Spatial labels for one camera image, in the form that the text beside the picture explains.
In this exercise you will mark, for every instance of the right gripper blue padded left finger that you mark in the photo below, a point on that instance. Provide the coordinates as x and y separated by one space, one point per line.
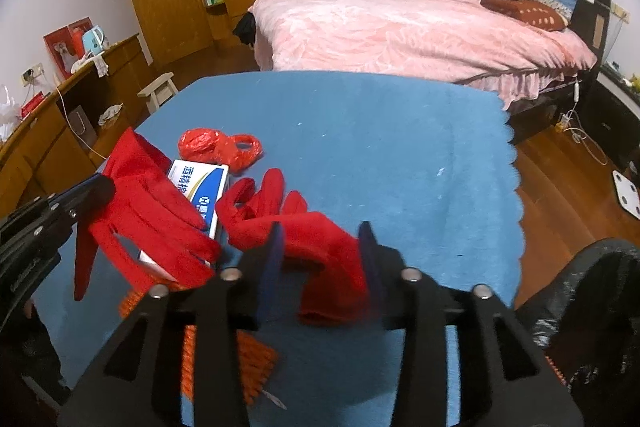
272 257

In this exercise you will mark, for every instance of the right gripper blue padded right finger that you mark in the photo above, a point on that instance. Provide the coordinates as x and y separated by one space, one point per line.
370 251

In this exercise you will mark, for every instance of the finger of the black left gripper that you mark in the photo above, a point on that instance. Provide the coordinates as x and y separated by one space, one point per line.
89 195

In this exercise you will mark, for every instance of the white blue tissue box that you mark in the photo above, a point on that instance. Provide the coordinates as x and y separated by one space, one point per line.
200 196

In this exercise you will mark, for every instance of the red glove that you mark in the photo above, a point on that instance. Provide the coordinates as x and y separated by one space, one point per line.
336 291
133 162

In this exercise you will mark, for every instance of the black lined trash bin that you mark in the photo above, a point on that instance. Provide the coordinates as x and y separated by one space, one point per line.
587 322

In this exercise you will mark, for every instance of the wooden side desk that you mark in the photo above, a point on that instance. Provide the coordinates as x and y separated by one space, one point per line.
68 135

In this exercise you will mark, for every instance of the orange foam net strip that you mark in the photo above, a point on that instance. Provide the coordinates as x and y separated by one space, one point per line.
197 342

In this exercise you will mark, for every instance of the blue table cloth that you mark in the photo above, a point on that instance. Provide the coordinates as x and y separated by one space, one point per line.
428 164

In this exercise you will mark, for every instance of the red plastic bag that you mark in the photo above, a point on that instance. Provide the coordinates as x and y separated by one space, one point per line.
238 151

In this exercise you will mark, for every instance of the white small stool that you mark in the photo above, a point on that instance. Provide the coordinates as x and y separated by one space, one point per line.
159 91

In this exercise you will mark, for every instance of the light blue kettle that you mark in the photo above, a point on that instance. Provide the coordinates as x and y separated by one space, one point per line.
93 41

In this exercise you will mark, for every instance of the black clothing on bed corner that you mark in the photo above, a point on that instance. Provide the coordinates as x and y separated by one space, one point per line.
245 30

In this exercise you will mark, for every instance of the bed with pink duvet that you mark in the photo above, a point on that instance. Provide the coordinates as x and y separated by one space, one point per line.
455 41

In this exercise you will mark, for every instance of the white bathroom scale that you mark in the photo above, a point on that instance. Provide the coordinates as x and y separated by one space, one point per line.
627 194

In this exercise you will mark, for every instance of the black nightstand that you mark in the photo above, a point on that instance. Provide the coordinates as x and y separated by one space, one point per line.
610 115

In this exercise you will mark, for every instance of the brown dotted pillow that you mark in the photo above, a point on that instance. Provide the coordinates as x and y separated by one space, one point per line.
530 12

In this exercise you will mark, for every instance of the yellow plush toy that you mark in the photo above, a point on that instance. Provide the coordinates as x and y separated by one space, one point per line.
635 83

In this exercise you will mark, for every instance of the red picture frame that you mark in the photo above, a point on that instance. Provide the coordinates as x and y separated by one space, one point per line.
65 44

